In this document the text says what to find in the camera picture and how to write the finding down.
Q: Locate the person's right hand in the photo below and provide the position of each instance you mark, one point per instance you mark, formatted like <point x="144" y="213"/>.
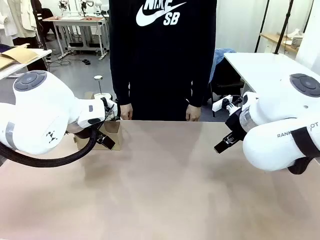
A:
<point x="126" y="112"/>

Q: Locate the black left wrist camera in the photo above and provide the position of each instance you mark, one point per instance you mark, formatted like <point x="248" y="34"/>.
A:
<point x="107" y="103"/>

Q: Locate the black foot pedal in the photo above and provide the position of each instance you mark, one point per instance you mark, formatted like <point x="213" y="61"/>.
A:
<point x="86" y="61"/>

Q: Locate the black tripod pole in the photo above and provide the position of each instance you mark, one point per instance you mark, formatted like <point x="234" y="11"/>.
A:
<point x="283" y="27"/>
<point x="262" y="25"/>

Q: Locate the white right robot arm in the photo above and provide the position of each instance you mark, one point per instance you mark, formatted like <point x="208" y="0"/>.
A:
<point x="270" y="150"/>

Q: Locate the person in white coat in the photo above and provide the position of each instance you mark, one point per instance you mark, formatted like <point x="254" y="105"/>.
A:
<point x="17" y="22"/>

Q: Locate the person's left hand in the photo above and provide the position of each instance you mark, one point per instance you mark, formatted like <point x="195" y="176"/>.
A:
<point x="193" y="113"/>

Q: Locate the person's right forearm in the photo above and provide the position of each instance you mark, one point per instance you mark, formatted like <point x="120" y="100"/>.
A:
<point x="121" y="82"/>

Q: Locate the round-top pole stand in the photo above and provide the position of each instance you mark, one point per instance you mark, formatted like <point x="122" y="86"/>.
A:
<point x="99" y="86"/>

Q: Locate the wooden wall shelf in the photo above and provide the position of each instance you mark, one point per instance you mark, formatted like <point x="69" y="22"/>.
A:
<point x="275" y="38"/>

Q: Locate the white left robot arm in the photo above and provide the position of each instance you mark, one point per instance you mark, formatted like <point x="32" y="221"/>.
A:
<point x="37" y="112"/>

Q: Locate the brown cardboard sheet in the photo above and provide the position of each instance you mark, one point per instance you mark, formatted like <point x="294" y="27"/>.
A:
<point x="18" y="53"/>
<point x="5" y="62"/>

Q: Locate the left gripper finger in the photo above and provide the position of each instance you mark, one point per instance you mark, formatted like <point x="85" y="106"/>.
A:
<point x="109" y="141"/>
<point x="103" y="144"/>

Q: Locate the blue cloth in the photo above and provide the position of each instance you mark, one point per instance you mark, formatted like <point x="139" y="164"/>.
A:
<point x="220" y="56"/>

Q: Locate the white side table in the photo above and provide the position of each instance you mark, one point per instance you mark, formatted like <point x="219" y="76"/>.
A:
<point x="262" y="70"/>

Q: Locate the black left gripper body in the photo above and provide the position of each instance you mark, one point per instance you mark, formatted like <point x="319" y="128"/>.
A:
<point x="83" y="133"/>

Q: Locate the white table with cardboard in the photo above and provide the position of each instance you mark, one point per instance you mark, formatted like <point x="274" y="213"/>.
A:
<point x="37" y="53"/>

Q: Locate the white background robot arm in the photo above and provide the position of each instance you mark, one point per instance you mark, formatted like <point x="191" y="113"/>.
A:
<point x="93" y="2"/>

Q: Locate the person's left forearm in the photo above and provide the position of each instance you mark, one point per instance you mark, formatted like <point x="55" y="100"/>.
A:
<point x="201" y="82"/>

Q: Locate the person in black Nike hoodie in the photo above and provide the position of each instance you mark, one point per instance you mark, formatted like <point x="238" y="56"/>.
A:
<point x="162" y="62"/>

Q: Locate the white power strip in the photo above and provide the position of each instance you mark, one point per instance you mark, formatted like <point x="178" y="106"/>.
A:
<point x="218" y="105"/>

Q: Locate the brown cardboard cup carrier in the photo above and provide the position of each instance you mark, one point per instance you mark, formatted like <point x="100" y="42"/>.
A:
<point x="116" y="135"/>

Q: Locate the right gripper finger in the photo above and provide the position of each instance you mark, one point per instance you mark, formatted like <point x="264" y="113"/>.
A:
<point x="229" y="144"/>
<point x="225" y="140"/>

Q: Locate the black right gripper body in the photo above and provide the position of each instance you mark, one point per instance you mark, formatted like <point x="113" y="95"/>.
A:
<point x="235" y="123"/>

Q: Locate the stack of white bowls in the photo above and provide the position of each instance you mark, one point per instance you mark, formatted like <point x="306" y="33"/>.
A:
<point x="296" y="38"/>

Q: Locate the black chair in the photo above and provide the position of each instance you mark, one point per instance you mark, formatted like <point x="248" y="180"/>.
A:
<point x="225" y="85"/>

